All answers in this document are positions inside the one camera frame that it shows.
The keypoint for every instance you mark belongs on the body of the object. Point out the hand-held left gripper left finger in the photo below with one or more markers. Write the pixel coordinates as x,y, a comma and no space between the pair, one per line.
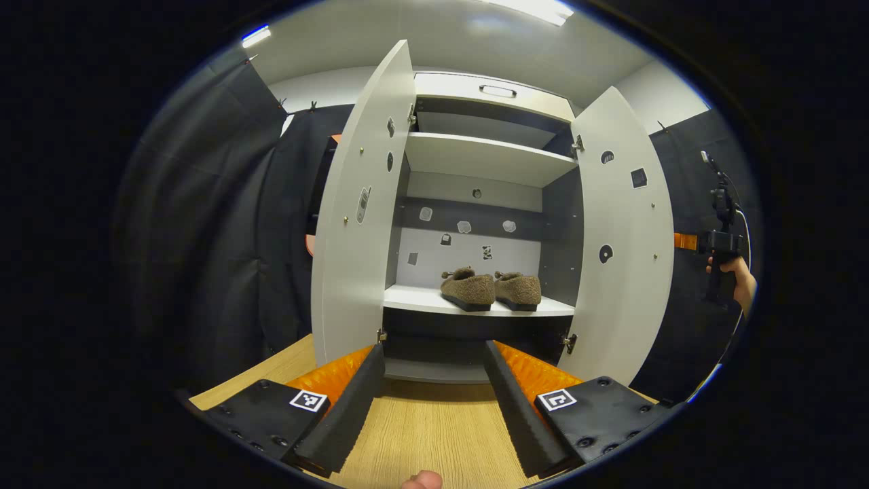
346,414

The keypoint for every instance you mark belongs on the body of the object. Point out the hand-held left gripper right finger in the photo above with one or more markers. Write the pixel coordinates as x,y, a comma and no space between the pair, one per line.
516,414

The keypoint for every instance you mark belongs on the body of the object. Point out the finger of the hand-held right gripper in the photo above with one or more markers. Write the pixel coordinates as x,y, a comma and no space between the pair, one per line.
686,241

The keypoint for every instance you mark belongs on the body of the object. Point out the white shoe cabinet door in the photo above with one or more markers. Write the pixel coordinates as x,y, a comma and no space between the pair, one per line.
624,312
353,285

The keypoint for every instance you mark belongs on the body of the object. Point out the brown fuzzy shoe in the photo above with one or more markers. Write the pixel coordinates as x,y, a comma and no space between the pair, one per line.
519,291
468,288

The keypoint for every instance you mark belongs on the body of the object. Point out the white shoe cabinet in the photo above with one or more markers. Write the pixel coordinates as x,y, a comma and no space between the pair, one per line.
441,187

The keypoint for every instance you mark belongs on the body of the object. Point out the white cabinet shelf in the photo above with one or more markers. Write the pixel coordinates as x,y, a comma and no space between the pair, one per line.
482,157
414,299

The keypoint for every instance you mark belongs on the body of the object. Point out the white cabinet drawer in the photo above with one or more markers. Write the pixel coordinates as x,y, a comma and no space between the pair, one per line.
448,88

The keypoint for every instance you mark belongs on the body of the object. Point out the black backdrop cloth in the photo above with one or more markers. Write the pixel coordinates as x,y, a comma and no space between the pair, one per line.
204,238

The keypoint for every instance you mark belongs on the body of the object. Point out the ceiling light panel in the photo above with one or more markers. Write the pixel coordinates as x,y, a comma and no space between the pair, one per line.
533,8

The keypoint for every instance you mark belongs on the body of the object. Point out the ceiling light strip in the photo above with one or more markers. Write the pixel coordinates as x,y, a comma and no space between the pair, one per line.
256,35

